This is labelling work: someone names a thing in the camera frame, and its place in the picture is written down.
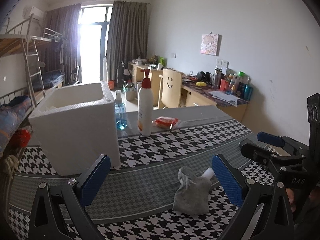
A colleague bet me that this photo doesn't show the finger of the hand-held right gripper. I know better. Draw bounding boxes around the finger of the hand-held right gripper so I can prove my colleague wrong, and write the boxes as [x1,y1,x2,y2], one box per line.
[257,131,309,155]
[239,140,312,189]

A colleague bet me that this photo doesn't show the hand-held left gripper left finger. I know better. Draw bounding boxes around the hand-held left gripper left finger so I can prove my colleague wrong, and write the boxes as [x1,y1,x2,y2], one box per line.
[29,154,111,240]

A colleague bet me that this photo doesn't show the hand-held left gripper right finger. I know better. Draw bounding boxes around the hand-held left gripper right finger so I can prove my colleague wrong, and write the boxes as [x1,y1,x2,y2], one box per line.
[212,154,295,240]

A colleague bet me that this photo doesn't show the grey cloth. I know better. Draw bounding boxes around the grey cloth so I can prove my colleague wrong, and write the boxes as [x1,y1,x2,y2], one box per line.
[172,166,212,215]

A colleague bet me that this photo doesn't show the white foam box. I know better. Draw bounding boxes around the white foam box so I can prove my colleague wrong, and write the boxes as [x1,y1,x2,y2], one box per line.
[28,81,121,176]

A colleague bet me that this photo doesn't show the person's right hand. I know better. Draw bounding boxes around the person's right hand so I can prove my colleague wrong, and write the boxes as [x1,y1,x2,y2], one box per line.
[286,189,297,205]

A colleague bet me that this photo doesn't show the white tube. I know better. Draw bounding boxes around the white tube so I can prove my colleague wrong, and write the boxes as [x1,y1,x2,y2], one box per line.
[200,169,215,180]

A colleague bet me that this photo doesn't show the white paper sheet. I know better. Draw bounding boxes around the white paper sheet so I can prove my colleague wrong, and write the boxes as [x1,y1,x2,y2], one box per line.
[207,90,238,105]

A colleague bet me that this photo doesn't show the houndstooth tablecloth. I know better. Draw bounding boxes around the houndstooth tablecloth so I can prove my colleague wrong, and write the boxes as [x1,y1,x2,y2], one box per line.
[7,119,300,240]

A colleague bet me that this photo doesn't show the group of toiletry bottles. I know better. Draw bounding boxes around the group of toiletry bottles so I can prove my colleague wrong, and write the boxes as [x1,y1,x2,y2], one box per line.
[212,66,253,100]

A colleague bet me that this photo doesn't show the blue spray bottle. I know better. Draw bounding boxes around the blue spray bottle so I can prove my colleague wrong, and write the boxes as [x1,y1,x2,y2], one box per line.
[114,90,128,130]

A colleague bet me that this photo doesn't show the wooden desk with patterned top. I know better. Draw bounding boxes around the wooden desk with patterned top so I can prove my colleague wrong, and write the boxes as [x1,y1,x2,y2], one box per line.
[181,75,250,123]

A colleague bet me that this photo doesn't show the red snack packet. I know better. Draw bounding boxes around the red snack packet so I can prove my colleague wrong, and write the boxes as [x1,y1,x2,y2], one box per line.
[152,116,181,130]

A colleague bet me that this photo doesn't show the red plastic bag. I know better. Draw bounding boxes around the red plastic bag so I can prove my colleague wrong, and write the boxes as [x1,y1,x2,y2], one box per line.
[11,129,31,148]

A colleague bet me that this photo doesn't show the white crumpled cloth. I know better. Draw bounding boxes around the white crumpled cloth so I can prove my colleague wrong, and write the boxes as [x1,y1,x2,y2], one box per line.
[4,154,19,178]

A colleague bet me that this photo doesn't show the white pump bottle red cap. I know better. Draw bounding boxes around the white pump bottle red cap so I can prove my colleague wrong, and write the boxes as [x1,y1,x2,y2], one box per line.
[137,69,153,137]

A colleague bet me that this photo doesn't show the black headphones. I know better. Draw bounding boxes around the black headphones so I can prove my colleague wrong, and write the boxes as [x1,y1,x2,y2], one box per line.
[197,71,213,82]

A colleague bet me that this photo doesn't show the white bucket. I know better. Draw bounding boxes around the white bucket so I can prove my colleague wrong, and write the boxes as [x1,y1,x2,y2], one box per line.
[124,84,137,102]

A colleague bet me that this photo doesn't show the wooden chair with smiley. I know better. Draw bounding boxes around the wooden chair with smiley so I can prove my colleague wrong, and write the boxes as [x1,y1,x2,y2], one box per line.
[158,68,183,109]

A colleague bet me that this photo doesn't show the blue quilt orange stripes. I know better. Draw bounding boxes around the blue quilt orange stripes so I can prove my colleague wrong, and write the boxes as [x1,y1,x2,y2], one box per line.
[0,95,32,153]

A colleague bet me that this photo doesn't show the black folding chair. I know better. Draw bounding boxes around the black folding chair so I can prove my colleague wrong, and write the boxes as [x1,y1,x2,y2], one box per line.
[66,66,80,85]

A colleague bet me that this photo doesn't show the dark blue bedding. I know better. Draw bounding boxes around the dark blue bedding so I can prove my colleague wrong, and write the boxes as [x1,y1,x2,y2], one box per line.
[41,70,65,87]

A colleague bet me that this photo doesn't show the dark hanging clothes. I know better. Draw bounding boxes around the dark hanging clothes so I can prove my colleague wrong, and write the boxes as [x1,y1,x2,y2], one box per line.
[51,39,65,63]

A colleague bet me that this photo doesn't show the metal bed ladder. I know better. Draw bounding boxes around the metal bed ladder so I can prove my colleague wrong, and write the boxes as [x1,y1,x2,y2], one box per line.
[22,14,46,105]

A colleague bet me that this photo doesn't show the glass balcony door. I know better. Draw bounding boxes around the glass balcony door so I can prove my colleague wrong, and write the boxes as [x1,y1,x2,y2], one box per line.
[79,4,113,83]

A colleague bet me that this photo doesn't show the brown curtain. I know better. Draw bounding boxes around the brown curtain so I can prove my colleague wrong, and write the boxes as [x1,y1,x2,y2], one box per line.
[44,4,82,80]
[106,1,150,80]

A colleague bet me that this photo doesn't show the small metal bunk bed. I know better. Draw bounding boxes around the small metal bunk bed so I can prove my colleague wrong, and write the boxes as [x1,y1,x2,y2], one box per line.
[32,28,66,90]

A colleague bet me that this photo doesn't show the large metal bunk bed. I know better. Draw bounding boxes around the large metal bunk bed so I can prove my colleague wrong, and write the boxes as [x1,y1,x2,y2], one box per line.
[0,12,45,155]

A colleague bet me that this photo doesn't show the white air conditioner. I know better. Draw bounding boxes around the white air conditioner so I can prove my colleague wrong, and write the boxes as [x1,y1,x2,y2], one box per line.
[23,6,43,20]

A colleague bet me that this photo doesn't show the pink cartoon wall poster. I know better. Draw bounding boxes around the pink cartoon wall poster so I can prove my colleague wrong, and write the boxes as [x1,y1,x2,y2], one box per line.
[200,33,220,57]

